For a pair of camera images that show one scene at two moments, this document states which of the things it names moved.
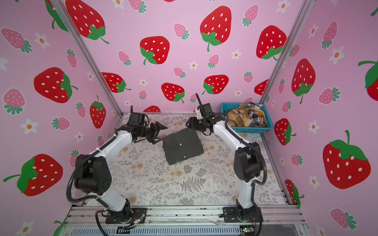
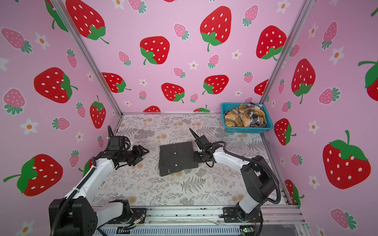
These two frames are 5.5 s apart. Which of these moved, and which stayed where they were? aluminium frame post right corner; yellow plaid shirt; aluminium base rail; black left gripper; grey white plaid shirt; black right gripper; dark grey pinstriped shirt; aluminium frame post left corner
Moved: black left gripper; black right gripper; dark grey pinstriped shirt
Stayed: aluminium frame post left corner; grey white plaid shirt; yellow plaid shirt; aluminium frame post right corner; aluminium base rail
